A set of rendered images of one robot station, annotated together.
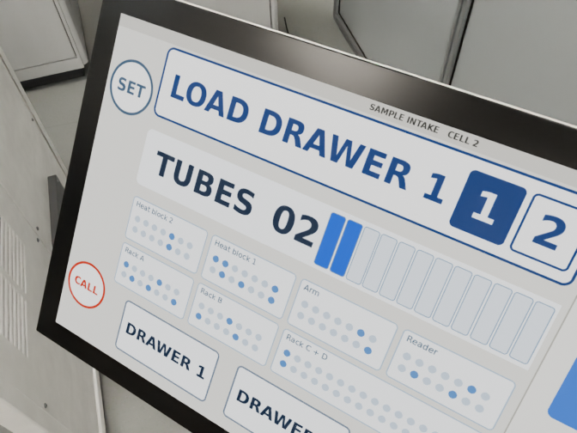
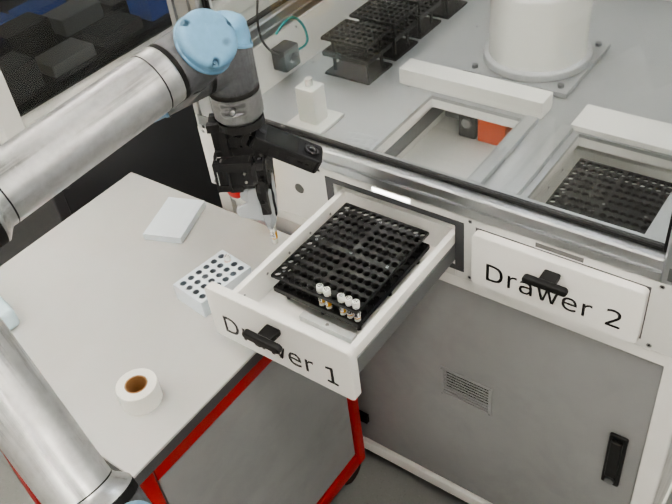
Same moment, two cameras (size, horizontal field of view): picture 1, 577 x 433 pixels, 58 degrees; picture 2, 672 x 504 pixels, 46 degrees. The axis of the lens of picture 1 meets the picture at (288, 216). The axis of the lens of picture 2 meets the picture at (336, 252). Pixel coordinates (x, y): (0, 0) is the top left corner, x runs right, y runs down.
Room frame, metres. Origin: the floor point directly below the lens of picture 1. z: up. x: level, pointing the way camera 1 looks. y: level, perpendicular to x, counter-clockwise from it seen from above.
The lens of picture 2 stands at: (-0.59, 0.08, 1.80)
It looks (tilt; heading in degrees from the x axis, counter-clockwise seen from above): 41 degrees down; 57
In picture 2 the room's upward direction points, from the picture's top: 8 degrees counter-clockwise
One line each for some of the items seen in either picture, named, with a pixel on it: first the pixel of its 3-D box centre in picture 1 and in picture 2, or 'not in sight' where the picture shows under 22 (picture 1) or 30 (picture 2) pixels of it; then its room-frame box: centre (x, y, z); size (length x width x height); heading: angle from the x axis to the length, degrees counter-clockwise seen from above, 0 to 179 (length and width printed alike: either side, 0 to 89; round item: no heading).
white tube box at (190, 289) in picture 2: not in sight; (214, 282); (-0.18, 1.16, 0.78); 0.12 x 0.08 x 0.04; 9
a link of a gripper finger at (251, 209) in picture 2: not in sight; (255, 211); (-0.14, 1.01, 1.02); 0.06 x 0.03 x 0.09; 140
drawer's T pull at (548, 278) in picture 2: not in sight; (548, 280); (0.17, 0.65, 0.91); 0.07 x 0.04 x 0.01; 107
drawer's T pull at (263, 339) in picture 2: not in sight; (266, 336); (-0.23, 0.86, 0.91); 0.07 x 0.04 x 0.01; 107
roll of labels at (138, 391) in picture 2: not in sight; (139, 391); (-0.41, 1.02, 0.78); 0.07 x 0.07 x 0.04
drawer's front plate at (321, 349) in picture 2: not in sight; (280, 339); (-0.21, 0.87, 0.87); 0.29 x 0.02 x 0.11; 107
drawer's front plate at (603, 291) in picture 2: not in sight; (553, 284); (0.19, 0.66, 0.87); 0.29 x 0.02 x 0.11; 107
